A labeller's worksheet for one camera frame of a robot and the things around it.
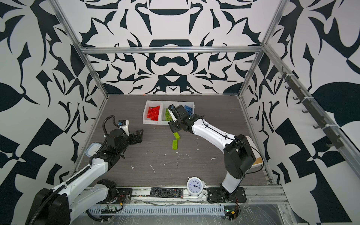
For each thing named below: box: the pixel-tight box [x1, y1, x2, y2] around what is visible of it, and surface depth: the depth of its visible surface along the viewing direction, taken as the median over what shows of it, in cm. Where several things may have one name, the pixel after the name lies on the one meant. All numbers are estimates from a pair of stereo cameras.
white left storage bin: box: [142, 100, 163, 125], surface depth 104 cm
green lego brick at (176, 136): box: [173, 131, 180, 141], surface depth 96 cm
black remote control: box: [150, 187, 184, 199], surface depth 76 cm
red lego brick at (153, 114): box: [146, 109, 160, 121], surface depth 107 cm
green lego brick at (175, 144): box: [172, 139, 178, 150], surface depth 94 cm
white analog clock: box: [186, 176, 206, 199], surface depth 77 cm
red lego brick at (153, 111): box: [147, 105, 161, 117], surface depth 108 cm
